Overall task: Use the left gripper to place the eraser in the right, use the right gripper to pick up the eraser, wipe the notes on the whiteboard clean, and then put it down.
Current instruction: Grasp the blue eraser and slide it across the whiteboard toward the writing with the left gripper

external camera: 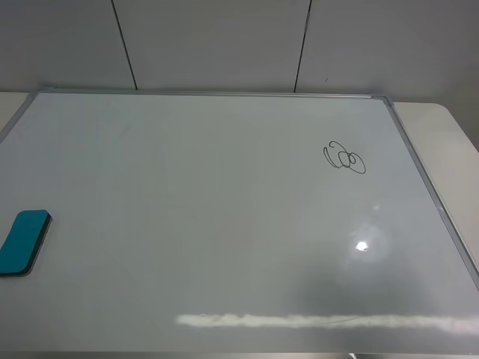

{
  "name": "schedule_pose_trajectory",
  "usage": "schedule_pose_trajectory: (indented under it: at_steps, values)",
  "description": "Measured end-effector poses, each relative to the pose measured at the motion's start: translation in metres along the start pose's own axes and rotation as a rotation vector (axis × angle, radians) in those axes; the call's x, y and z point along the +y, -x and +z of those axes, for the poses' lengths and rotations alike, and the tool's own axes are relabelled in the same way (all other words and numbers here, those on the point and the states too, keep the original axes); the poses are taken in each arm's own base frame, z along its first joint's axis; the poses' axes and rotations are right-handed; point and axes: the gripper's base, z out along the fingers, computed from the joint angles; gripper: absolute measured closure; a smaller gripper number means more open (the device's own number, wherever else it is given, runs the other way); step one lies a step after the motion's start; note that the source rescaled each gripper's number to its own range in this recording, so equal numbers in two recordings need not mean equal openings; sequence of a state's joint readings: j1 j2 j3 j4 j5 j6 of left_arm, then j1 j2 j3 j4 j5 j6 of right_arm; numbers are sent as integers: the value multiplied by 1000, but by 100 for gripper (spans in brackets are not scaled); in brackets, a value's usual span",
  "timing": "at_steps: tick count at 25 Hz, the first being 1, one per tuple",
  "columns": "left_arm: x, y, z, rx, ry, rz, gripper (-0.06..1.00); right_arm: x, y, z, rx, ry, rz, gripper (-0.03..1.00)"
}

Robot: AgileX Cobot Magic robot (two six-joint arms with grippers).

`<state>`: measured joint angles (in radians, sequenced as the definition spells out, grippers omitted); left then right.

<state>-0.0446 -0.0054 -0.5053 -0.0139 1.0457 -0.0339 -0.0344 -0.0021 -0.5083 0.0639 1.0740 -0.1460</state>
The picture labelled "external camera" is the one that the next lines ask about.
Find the white framed whiteboard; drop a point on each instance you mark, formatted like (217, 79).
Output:
(191, 222)

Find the blue whiteboard eraser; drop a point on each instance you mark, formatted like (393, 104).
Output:
(23, 242)

